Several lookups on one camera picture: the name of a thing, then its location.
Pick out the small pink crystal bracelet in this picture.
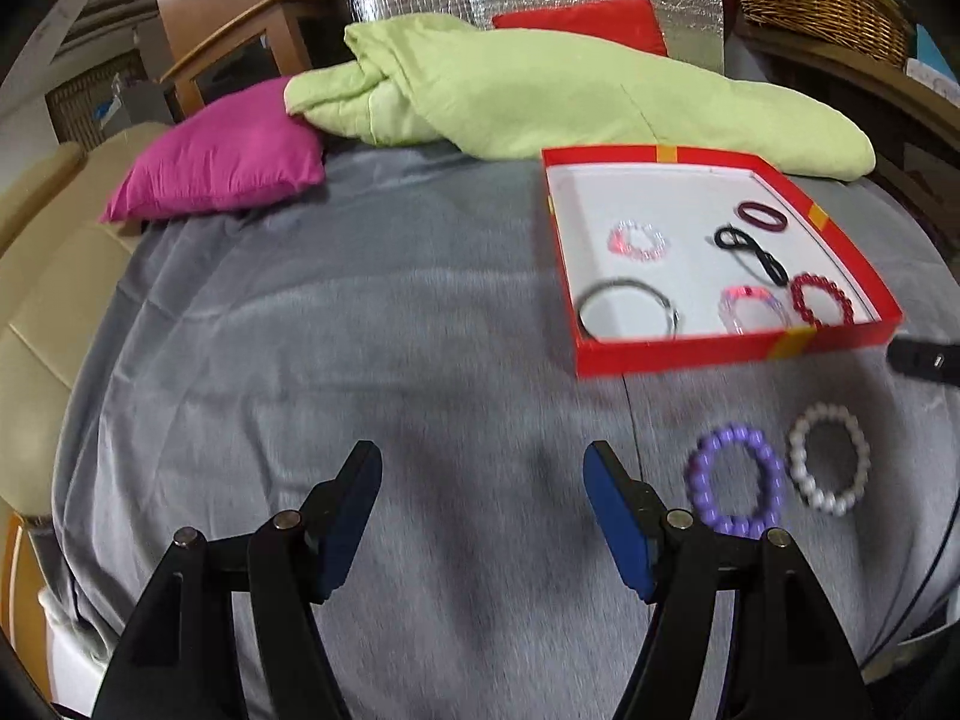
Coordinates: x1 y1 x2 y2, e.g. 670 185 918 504
607 218 669 263

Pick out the wooden side table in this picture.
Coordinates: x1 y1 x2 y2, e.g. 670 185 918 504
731 20 958 239

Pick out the red cushion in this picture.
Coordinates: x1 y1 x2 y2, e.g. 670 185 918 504
491 0 669 57

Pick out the red shallow box tray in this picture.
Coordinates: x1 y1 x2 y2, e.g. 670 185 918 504
542 145 903 377

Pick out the grey bed blanket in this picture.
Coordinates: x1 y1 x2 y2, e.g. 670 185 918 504
41 145 958 718

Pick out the black hair tie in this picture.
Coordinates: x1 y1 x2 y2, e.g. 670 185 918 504
711 223 791 288

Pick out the dark maroon bangle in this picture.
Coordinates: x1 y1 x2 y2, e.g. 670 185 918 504
736 200 789 232

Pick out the wicker basket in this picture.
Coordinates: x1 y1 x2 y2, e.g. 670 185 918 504
739 0 914 70

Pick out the red bead bracelet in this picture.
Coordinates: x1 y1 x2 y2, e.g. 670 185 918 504
789 271 858 329

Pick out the silver metal bangle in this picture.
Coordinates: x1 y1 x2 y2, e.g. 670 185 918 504
574 278 680 343

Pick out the purple bead bracelet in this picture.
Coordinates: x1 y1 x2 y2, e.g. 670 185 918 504
683 422 790 540

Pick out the pink clear bead bracelet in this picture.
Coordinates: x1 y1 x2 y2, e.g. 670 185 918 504
716 283 793 337

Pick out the magenta pillow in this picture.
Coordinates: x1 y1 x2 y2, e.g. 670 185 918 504
101 78 325 223

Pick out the wooden cabinet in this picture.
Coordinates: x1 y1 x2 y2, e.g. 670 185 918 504
156 0 347 115

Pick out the blue cardboard box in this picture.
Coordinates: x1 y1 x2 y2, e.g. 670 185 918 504
905 25 960 106

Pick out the white bead bracelet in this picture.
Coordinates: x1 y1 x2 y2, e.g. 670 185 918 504
785 401 874 517

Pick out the beige leather sofa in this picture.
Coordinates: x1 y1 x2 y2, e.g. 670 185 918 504
0 122 175 699

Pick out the light green duvet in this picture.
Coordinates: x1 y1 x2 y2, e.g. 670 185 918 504
285 13 875 182

